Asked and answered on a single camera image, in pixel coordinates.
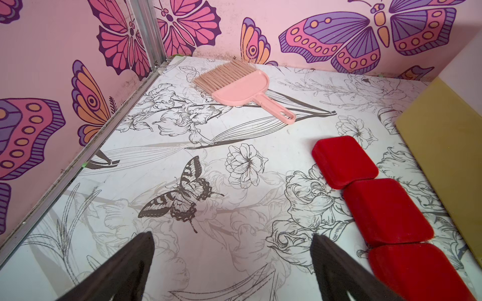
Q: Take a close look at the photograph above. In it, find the green drawer cabinet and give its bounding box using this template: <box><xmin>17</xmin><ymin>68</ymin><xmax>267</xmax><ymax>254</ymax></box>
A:
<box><xmin>395</xmin><ymin>33</ymin><xmax>481</xmax><ymax>263</ymax></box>

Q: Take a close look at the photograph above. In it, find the red brooch box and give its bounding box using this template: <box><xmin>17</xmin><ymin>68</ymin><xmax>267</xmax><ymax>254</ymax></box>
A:
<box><xmin>343</xmin><ymin>178</ymin><xmax>434</xmax><ymax>247</ymax></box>
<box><xmin>311</xmin><ymin>136</ymin><xmax>379</xmax><ymax>189</ymax></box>
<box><xmin>369</xmin><ymin>243</ymin><xmax>475</xmax><ymax>300</ymax></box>

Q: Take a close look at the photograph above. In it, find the aluminium frame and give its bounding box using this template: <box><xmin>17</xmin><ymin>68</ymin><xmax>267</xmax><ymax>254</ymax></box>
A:
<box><xmin>1</xmin><ymin>1</ymin><xmax>162</xmax><ymax>263</ymax></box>

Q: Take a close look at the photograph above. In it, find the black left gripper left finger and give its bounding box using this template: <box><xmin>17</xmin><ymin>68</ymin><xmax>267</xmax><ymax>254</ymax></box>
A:
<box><xmin>59</xmin><ymin>232</ymin><xmax>155</xmax><ymax>300</ymax></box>

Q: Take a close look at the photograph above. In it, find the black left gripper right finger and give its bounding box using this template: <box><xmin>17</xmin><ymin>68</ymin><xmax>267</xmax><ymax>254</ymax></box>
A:
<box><xmin>310</xmin><ymin>234</ymin><xmax>403</xmax><ymax>300</ymax></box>

